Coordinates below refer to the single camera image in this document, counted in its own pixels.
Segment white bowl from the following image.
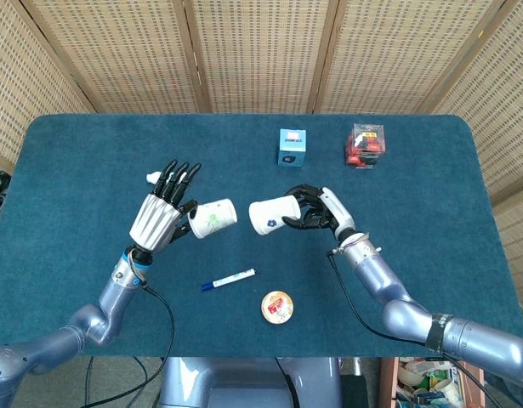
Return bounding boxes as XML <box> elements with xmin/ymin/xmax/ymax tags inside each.
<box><xmin>397</xmin><ymin>364</ymin><xmax>422</xmax><ymax>386</ymax></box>

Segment grey-blue robot torso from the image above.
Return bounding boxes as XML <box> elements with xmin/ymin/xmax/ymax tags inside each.
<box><xmin>158</xmin><ymin>356</ymin><xmax>344</xmax><ymax>408</ymax></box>

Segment blue felt table cover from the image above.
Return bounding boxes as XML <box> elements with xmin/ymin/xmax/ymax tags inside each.
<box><xmin>0</xmin><ymin>113</ymin><xmax>523</xmax><ymax>359</ymax></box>

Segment white cup green plant print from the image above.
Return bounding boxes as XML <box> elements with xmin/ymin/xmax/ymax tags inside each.
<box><xmin>186</xmin><ymin>198</ymin><xmax>238</xmax><ymax>239</ymax></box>

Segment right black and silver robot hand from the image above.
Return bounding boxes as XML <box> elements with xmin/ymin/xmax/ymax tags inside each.
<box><xmin>281</xmin><ymin>183</ymin><xmax>356</xmax><ymax>243</ymax></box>

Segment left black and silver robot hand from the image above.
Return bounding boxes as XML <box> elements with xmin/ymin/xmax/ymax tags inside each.
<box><xmin>128</xmin><ymin>159</ymin><xmax>202</xmax><ymax>256</ymax></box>

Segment white marker blue cap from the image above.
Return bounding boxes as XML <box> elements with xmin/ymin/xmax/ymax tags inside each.
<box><xmin>201</xmin><ymin>268</ymin><xmax>257</xmax><ymax>292</ymax></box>

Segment black box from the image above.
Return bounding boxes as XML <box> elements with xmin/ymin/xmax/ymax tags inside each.
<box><xmin>340</xmin><ymin>373</ymin><xmax>369</xmax><ymax>408</ymax></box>

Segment white cup blue flower print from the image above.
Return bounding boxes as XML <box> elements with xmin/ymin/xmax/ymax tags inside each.
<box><xmin>248</xmin><ymin>195</ymin><xmax>300</xmax><ymax>236</ymax></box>

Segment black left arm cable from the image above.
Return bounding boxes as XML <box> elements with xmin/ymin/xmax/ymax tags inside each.
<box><xmin>139</xmin><ymin>284</ymin><xmax>176</xmax><ymax>383</ymax></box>

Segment woven bamboo folding screen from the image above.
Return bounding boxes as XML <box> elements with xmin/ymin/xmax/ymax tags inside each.
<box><xmin>0</xmin><ymin>0</ymin><xmax>523</xmax><ymax>298</ymax></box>

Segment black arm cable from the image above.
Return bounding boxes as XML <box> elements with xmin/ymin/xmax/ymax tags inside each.
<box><xmin>327</xmin><ymin>250</ymin><xmax>503</xmax><ymax>408</ymax></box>
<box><xmin>139</xmin><ymin>284</ymin><xmax>176</xmax><ymax>383</ymax></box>

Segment round tin red label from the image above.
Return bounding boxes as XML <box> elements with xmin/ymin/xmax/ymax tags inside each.
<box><xmin>261</xmin><ymin>290</ymin><xmax>295</xmax><ymax>326</ymax></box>

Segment black torso cable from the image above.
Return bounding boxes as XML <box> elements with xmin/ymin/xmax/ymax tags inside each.
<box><xmin>274</xmin><ymin>357</ymin><xmax>298</xmax><ymax>408</ymax></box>

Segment clear box red contents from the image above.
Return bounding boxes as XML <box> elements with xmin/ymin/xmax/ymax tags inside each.
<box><xmin>344</xmin><ymin>122</ymin><xmax>389</xmax><ymax>171</ymax></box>

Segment light blue cardboard box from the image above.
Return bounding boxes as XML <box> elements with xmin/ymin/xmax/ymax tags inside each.
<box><xmin>276</xmin><ymin>128</ymin><xmax>308</xmax><ymax>167</ymax></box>

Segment wooden storage crate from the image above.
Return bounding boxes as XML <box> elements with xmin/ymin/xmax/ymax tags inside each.
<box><xmin>378</xmin><ymin>356</ymin><xmax>487</xmax><ymax>408</ymax></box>

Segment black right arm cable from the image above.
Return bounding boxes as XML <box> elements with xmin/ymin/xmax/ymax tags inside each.
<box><xmin>327</xmin><ymin>250</ymin><xmax>503</xmax><ymax>408</ymax></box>

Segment black floor cable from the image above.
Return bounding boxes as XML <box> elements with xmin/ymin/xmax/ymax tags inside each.
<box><xmin>84</xmin><ymin>356</ymin><xmax>95</xmax><ymax>408</ymax></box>

